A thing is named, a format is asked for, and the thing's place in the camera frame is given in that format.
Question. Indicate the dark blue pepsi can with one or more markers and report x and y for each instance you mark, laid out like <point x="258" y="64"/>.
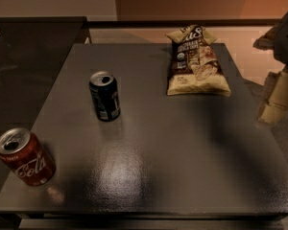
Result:
<point x="104" y="92"/>

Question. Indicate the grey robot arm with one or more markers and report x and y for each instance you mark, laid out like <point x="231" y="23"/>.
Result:
<point x="276" y="39"/>

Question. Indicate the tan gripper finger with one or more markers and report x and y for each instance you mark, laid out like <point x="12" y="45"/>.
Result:
<point x="274" y="102"/>

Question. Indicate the red coca-cola can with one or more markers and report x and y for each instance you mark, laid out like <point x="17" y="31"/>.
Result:
<point x="22" y="152"/>

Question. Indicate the brown chip bag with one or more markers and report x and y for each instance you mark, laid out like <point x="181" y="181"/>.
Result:
<point x="195" y="68"/>

